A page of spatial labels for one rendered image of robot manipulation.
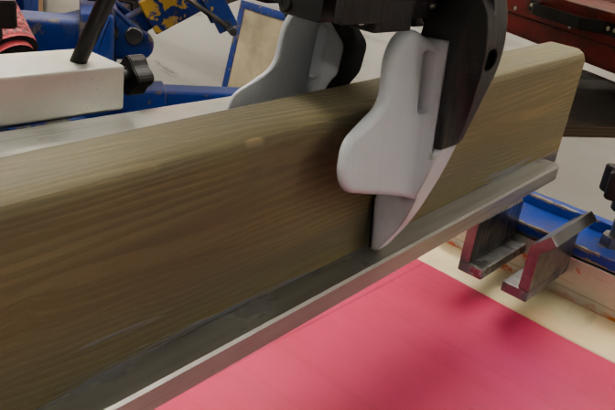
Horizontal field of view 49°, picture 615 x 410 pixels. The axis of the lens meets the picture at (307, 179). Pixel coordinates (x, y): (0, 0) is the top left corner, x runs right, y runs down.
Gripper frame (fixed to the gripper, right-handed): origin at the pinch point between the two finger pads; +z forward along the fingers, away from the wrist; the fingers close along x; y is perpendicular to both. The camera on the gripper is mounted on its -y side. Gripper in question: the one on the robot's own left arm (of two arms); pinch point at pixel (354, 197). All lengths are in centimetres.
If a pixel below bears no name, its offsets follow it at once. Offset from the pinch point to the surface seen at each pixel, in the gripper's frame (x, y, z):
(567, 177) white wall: -54, -200, 63
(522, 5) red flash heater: -42, -104, 2
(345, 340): -4.2, -7.6, 13.6
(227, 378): -6.1, 0.6, 13.7
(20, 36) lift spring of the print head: -44.3, -6.4, 3.1
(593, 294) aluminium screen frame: 4.8, -25.5, 12.2
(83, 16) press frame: -62, -23, 5
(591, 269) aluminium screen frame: 4.2, -25.5, 10.4
